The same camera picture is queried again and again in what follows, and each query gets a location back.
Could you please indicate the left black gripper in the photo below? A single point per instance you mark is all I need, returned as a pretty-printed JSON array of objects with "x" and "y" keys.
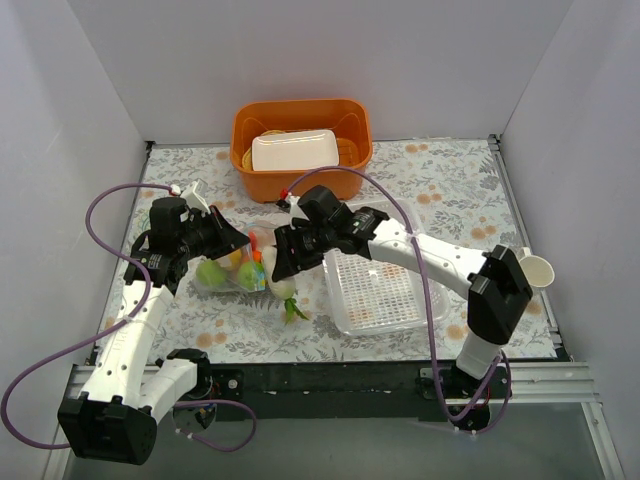
[{"x": 215, "y": 232}]

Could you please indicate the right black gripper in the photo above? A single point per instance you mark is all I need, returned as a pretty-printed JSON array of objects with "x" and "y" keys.
[{"x": 293, "y": 248}]

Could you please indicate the yellow mango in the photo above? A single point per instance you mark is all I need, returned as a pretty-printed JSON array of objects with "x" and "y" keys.
[{"x": 231, "y": 261}]

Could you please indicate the peach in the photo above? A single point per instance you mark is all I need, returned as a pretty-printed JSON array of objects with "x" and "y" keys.
[{"x": 260, "y": 237}]

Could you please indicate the white radish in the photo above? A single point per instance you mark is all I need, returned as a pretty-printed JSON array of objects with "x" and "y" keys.
[{"x": 284, "y": 290}]

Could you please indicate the clear zip top bag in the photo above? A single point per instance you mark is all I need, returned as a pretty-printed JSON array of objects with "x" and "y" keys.
[{"x": 231, "y": 285}]

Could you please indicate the green apple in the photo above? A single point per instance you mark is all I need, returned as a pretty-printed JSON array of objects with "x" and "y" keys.
[{"x": 210, "y": 274}]

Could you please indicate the green lime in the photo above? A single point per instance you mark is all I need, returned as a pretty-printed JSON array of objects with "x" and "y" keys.
[{"x": 248, "y": 276}]

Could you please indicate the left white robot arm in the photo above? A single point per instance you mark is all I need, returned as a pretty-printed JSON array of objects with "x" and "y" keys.
[{"x": 115, "y": 416}]

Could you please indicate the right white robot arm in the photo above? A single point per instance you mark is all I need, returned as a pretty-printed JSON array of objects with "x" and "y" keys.
[{"x": 492, "y": 282}]

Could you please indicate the yellow plate in tub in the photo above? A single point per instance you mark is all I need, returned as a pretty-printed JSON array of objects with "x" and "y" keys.
[{"x": 246, "y": 161}]

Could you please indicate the white plastic basket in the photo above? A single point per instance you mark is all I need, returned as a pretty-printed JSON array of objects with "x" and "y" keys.
[{"x": 371, "y": 297}]

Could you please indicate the white rectangular dish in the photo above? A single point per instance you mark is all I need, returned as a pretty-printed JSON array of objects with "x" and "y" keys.
[{"x": 297, "y": 150}]

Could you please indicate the floral table mat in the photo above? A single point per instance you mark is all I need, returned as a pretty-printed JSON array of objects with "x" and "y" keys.
[{"x": 454, "y": 187}]

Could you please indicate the white cup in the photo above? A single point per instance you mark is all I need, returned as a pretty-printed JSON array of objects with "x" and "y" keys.
[{"x": 537, "y": 270}]

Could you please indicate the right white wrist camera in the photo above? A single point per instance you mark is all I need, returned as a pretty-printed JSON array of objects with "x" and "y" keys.
[{"x": 295, "y": 211}]

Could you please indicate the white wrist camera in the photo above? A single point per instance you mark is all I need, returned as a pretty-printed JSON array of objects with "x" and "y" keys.
[
  {"x": 194, "y": 195},
  {"x": 295, "y": 211}
]

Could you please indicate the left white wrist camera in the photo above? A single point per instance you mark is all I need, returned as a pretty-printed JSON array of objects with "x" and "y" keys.
[{"x": 194, "y": 195}]

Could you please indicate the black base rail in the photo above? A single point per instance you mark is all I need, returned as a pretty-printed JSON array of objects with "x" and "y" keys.
[{"x": 388, "y": 389}]

